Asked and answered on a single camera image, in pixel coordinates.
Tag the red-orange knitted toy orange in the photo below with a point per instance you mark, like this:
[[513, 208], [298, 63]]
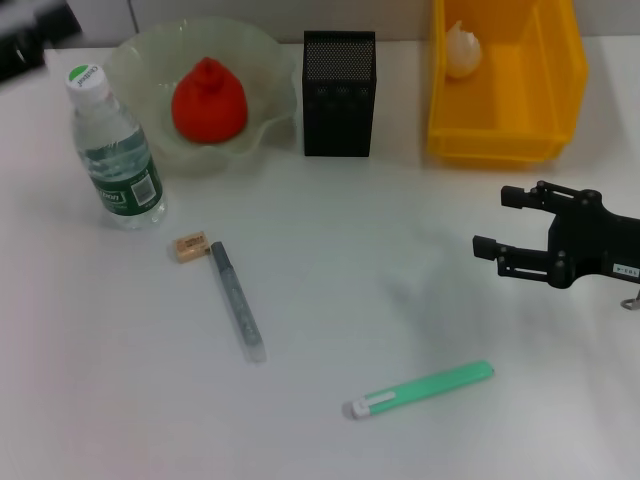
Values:
[[210, 107]]

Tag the white paper ball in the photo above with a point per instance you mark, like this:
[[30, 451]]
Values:
[[462, 52]]

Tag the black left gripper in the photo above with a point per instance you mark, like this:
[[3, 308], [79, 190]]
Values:
[[25, 30]]

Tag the black mesh pen holder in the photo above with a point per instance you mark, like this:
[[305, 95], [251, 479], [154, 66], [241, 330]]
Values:
[[340, 120]]

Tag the yellow plastic bin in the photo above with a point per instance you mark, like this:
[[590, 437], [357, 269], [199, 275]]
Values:
[[505, 125]]

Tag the clear bottle with green label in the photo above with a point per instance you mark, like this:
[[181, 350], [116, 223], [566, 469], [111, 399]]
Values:
[[120, 190]]

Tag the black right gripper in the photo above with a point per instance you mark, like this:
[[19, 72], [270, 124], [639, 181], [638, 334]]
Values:
[[595, 240]]

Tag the grey marker pen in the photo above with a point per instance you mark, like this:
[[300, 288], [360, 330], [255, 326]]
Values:
[[237, 302]]

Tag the beige eraser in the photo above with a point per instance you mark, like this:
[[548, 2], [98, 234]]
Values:
[[191, 247]]

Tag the green glass fruit plate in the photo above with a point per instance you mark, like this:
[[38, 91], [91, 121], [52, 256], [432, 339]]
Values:
[[135, 65]]

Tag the green pen with white cap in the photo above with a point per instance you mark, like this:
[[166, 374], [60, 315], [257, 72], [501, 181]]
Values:
[[425, 387]]

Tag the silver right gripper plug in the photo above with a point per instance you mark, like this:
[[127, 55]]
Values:
[[634, 300]]

